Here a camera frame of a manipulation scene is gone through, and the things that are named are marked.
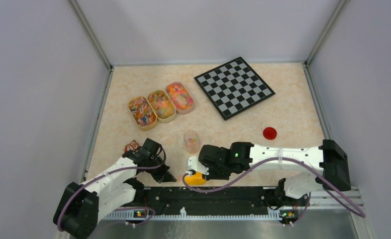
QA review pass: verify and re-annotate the yellow plastic scoop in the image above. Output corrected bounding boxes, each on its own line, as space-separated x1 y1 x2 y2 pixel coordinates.
184 172 207 186

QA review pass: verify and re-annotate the clear glass jar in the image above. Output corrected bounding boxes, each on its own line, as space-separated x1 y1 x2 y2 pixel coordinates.
183 130 199 154

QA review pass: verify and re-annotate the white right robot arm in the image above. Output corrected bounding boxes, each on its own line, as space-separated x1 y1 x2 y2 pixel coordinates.
187 139 351 205

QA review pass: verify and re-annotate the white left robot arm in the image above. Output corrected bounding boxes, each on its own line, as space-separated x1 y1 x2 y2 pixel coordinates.
53 138 176 239

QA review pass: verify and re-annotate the pink tray with candies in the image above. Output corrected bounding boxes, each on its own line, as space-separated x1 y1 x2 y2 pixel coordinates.
165 82 195 115

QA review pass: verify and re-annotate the red owl toy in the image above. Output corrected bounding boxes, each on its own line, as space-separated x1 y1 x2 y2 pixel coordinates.
123 140 140 152

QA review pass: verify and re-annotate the red jar lid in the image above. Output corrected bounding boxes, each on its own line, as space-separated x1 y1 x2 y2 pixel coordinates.
263 127 277 140

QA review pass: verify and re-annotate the yellow tray with lollipops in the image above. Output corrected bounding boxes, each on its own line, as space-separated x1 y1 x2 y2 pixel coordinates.
128 96 158 131

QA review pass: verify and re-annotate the cream tray with gummies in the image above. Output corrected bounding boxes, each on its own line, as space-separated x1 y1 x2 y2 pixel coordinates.
147 89 177 123

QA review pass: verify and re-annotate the black white chessboard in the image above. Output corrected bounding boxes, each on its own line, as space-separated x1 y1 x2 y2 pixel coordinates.
194 57 275 120

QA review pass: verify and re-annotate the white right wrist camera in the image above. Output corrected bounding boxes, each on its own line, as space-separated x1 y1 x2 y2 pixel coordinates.
186 156 209 175

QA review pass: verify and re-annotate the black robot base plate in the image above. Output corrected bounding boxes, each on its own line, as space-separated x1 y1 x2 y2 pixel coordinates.
124 186 308 216

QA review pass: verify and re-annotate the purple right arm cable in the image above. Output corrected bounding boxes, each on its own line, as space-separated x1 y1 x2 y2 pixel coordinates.
182 157 367 227

